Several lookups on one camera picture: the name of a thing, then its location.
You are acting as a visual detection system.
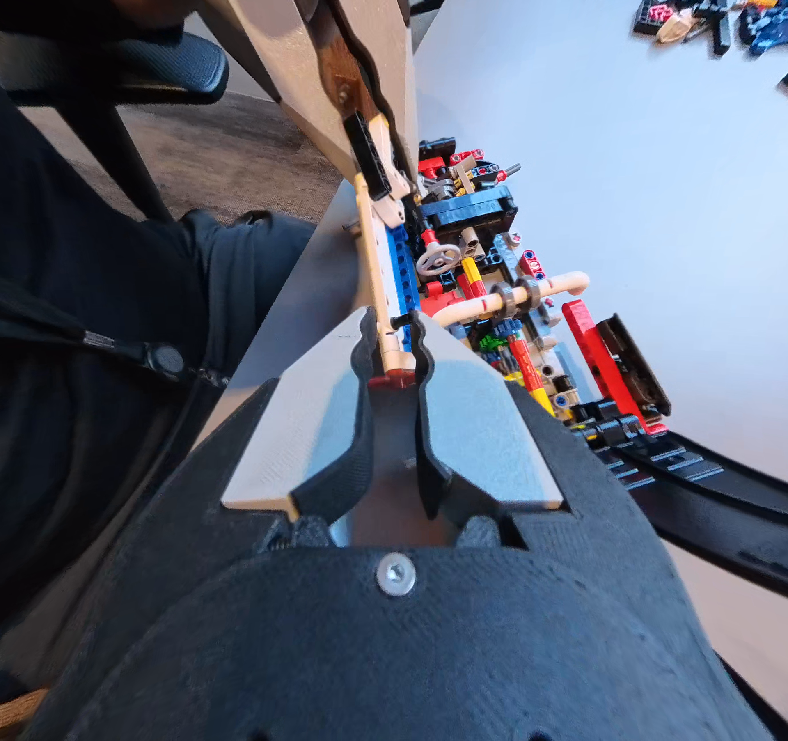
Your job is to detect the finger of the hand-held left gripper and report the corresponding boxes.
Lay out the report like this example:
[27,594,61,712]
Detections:
[320,0,421,184]
[179,0,364,184]

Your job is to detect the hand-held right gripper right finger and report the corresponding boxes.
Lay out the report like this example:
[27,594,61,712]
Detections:
[412,312,566,519]

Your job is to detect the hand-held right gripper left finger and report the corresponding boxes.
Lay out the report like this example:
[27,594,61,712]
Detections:
[220,307,379,525]

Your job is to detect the white and blue brick panel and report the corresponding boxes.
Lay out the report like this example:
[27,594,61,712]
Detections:
[341,110,426,391]

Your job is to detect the toy brick car chassis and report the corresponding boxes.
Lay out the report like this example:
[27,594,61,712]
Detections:
[406,136,788,600]

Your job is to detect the grey desk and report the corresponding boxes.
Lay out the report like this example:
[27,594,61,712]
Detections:
[185,0,788,720]

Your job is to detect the black office chair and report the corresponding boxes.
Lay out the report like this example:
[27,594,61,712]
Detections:
[0,30,230,225]

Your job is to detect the person's dark trousers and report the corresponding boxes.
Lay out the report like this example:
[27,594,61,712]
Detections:
[179,208,318,379]

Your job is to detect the pile of loose toy bricks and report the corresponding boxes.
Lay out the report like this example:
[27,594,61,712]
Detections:
[569,0,788,98]

